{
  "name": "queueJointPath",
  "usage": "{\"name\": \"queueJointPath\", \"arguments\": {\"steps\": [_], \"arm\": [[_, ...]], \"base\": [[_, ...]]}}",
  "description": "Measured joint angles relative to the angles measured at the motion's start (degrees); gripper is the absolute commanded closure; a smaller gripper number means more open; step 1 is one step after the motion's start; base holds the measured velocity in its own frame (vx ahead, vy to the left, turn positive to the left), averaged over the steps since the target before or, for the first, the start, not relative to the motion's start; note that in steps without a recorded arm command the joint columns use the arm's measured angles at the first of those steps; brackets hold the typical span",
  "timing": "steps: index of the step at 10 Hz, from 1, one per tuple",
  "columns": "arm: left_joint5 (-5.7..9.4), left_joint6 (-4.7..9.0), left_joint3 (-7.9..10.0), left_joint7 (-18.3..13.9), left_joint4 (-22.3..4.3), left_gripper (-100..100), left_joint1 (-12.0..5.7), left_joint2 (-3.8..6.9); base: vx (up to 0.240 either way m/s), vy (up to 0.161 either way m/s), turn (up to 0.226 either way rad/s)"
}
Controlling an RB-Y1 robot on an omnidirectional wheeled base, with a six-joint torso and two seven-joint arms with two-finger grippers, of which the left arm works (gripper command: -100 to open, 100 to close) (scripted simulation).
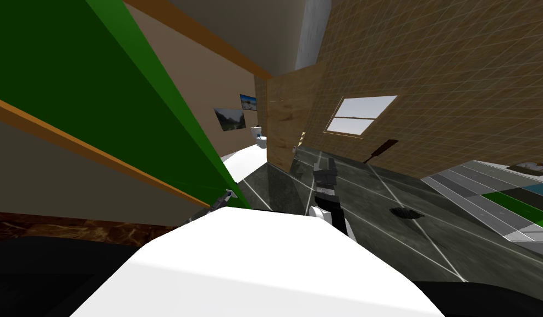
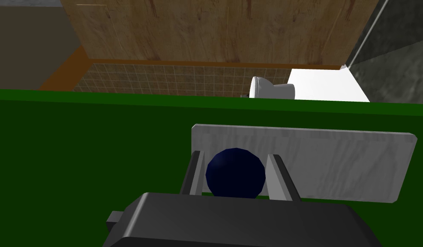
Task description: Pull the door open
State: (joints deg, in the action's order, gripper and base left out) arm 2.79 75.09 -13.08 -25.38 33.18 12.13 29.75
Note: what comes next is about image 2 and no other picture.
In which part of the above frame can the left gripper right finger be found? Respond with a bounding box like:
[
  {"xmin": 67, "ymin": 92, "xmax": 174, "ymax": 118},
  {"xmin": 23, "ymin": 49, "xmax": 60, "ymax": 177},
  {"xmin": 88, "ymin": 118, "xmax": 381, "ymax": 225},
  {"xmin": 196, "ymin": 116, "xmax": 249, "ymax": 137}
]
[{"xmin": 265, "ymin": 154, "xmax": 302, "ymax": 202}]

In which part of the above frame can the dark blue round door knob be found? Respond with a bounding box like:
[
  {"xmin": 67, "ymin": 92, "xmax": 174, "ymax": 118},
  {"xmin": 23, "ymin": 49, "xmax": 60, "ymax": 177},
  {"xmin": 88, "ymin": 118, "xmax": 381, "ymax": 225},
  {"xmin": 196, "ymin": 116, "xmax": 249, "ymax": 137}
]
[{"xmin": 205, "ymin": 147, "xmax": 267, "ymax": 199}]

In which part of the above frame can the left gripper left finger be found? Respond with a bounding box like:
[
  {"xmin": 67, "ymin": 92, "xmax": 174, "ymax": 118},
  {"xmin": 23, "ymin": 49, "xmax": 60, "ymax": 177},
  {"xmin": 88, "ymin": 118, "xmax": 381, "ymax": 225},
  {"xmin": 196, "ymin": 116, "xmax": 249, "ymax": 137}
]
[{"xmin": 179, "ymin": 150, "xmax": 206, "ymax": 196}]

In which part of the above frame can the grey door handle plate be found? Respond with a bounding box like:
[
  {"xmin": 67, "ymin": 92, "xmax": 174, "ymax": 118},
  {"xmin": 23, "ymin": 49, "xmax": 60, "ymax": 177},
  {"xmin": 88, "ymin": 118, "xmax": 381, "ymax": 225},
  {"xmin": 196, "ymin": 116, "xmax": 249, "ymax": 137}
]
[{"xmin": 191, "ymin": 123, "xmax": 418, "ymax": 204}]

